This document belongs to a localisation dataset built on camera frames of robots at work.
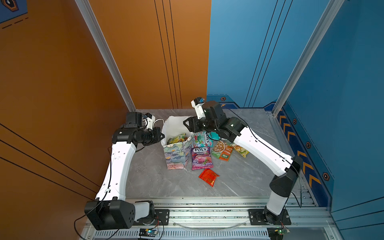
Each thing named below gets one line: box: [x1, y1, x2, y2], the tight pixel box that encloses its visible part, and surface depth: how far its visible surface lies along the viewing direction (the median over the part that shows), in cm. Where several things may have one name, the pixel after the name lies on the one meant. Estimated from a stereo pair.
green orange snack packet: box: [211, 140, 234, 162], surface depth 98 cm
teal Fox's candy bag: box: [192, 131, 214, 148], surface depth 101 cm
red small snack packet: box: [198, 168, 220, 187], surface depth 88 cm
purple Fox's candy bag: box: [191, 146, 214, 171], surface depth 93 cm
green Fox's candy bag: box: [167, 133, 188, 145], surface depth 95 cm
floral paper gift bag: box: [161, 115, 194, 170], surface depth 79 cm
